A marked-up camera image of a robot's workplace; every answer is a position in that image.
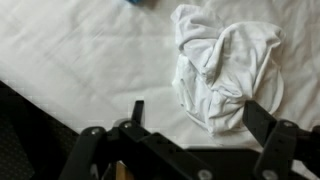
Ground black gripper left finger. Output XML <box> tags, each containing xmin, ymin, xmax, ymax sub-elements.
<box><xmin>59</xmin><ymin>99</ymin><xmax>221</xmax><ymax>180</ymax></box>

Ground white shirt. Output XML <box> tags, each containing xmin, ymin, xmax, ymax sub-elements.
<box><xmin>170</xmin><ymin>3</ymin><xmax>287</xmax><ymax>137</ymax></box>

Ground bed with white sheet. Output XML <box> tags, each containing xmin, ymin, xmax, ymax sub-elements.
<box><xmin>0</xmin><ymin>0</ymin><xmax>320</xmax><ymax>180</ymax></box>

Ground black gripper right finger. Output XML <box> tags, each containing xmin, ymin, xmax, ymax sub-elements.
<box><xmin>242</xmin><ymin>100</ymin><xmax>320</xmax><ymax>180</ymax></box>

